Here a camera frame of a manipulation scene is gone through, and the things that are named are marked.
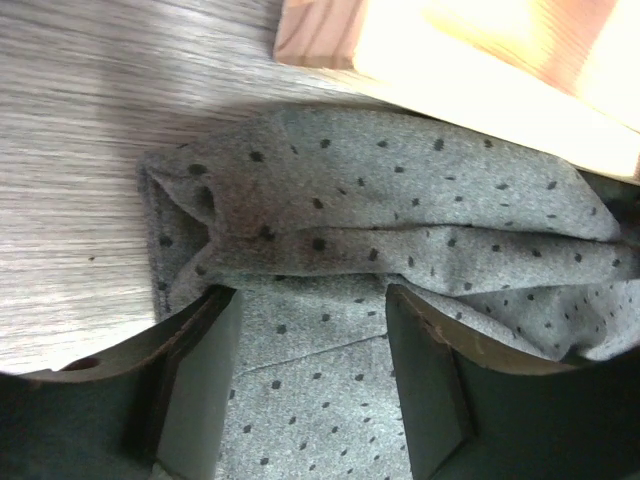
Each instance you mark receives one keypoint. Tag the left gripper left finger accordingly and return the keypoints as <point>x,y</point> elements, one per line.
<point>150,407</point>

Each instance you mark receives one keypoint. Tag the grey dotted garment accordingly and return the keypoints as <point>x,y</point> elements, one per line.
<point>312,213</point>

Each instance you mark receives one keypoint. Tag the wooden clothes rack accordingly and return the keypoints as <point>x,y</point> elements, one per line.
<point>561,77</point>

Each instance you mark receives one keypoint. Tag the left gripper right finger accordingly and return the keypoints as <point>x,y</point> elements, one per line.
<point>475,408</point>

